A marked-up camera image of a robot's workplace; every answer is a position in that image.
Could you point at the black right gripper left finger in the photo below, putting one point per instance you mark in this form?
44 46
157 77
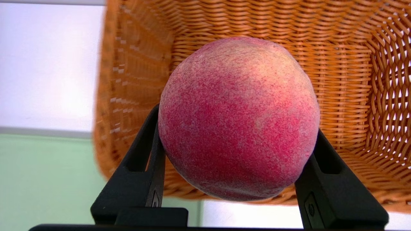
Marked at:
138 183

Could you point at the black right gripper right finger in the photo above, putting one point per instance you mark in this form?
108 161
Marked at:
334 192

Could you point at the red peach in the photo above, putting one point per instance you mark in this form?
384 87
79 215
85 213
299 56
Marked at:
239 118

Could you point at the orange wicker basket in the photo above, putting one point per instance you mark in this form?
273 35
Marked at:
353 64

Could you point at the light green plastic tray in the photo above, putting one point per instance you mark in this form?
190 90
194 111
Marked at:
48 179

